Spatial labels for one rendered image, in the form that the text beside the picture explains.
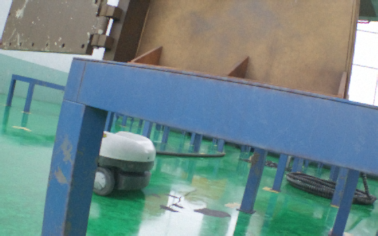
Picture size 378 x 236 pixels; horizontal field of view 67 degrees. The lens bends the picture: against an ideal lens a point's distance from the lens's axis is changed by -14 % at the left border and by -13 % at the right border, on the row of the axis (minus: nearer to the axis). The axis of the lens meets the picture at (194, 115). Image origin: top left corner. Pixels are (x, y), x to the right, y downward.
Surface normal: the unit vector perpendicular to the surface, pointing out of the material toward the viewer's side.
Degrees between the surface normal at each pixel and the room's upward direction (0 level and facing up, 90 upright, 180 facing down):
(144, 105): 90
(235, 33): 90
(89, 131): 90
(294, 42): 90
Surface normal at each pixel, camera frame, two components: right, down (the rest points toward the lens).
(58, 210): -0.43, -0.11
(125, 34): 0.88, 0.19
